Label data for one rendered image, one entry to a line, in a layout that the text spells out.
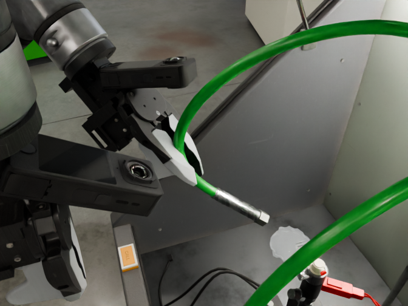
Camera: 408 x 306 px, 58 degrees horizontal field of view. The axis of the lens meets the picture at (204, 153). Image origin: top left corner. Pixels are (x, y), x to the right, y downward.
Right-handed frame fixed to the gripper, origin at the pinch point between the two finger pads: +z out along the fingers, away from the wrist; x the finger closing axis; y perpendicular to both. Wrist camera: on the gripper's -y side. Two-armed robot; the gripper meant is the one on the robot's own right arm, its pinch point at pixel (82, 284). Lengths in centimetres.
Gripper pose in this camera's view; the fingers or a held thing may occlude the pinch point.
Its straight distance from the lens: 39.0
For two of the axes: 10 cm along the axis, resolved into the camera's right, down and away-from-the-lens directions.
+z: 0.0, 7.6, 6.4
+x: 3.2, 6.1, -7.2
